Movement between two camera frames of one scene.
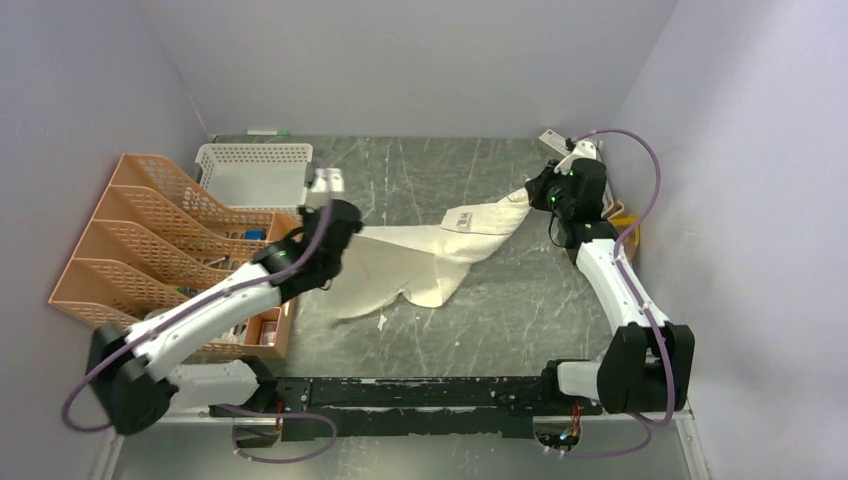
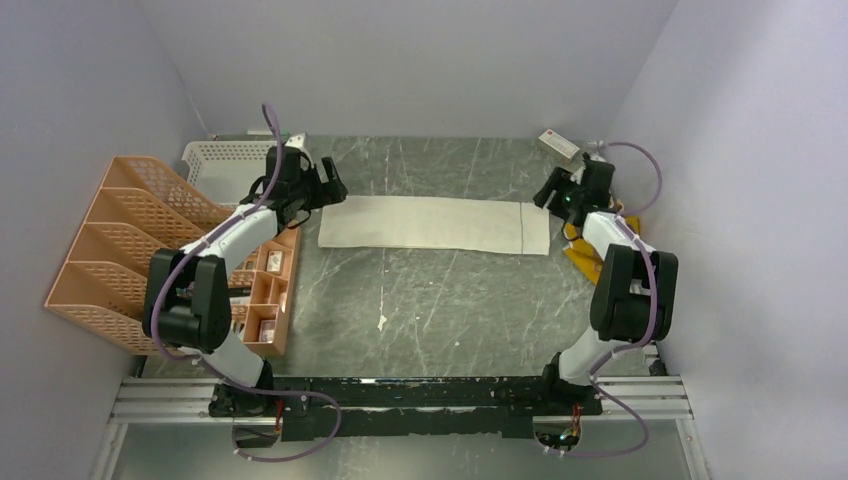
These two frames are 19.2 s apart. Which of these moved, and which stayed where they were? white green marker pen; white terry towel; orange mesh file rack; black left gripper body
Moved: black left gripper body; white terry towel
Stayed: orange mesh file rack; white green marker pen
